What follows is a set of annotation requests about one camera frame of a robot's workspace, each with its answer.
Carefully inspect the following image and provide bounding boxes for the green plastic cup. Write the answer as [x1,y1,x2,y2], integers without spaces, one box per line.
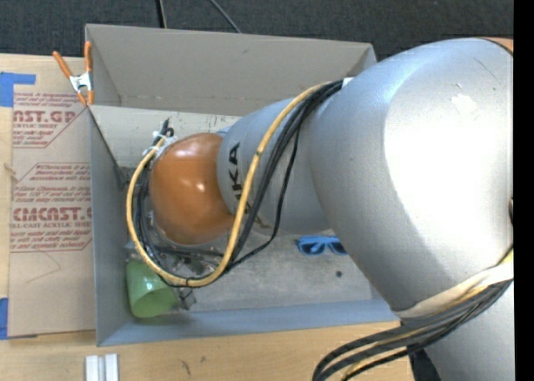
[125,258,179,319]

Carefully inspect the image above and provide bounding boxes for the grey metal bin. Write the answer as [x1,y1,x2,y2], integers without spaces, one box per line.
[84,23,402,348]

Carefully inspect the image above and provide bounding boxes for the brown cardboard board red print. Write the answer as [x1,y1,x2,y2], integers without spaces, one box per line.
[0,53,98,341]

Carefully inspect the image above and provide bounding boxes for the blue sunglasses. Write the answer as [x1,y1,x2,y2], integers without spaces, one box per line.
[296,235,349,257]

